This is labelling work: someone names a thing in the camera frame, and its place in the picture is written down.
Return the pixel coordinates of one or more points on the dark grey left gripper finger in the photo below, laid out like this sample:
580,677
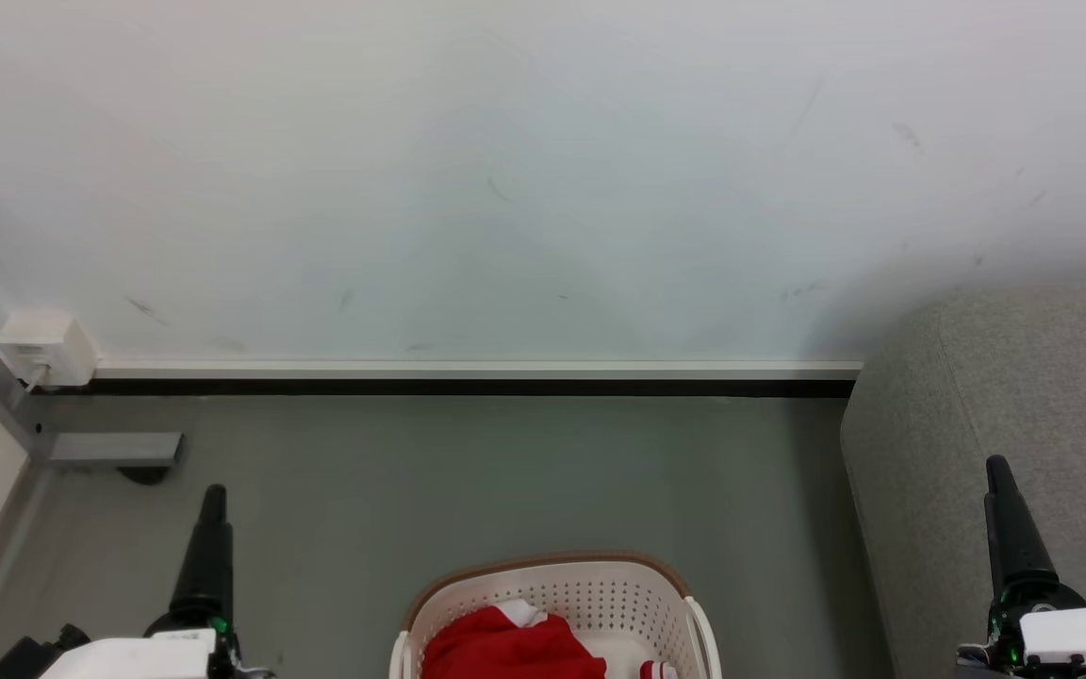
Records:
196,566
221,566

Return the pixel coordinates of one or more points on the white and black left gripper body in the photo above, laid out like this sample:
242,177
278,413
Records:
128,655

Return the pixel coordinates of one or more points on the black partition foot pad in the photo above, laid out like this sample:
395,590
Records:
142,474

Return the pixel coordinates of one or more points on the black baseboard strip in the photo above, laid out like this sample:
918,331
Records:
468,388

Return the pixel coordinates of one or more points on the red shirt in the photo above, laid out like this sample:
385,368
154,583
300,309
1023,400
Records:
505,651

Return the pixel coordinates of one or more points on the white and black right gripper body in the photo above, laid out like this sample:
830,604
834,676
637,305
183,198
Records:
1085,637

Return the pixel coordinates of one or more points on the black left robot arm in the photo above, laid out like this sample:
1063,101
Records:
29,655

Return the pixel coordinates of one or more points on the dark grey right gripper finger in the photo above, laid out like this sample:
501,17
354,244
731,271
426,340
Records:
1026,552
1000,538

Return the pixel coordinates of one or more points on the white wall outlet box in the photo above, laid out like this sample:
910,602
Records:
45,344

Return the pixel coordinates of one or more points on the white perforated laundry basket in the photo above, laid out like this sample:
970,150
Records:
618,604

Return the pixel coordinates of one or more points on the grey fabric sofa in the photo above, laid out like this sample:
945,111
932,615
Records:
958,434

